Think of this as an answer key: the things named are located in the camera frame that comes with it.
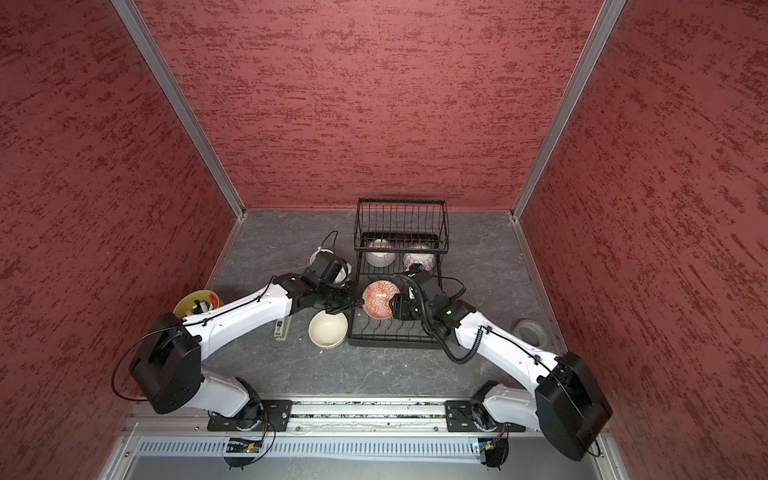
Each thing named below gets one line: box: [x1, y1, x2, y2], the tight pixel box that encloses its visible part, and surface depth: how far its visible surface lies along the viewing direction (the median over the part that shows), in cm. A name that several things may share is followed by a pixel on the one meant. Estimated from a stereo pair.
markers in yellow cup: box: [192, 294, 219, 314], surface depth 84 cm
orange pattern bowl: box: [362, 280, 401, 320], surface depth 88 cm
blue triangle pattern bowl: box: [403, 245, 436, 272], surface depth 102 cm
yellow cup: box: [173, 290, 224, 319], surface depth 83 cm
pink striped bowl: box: [365, 239, 397, 268], surface depth 102 cm
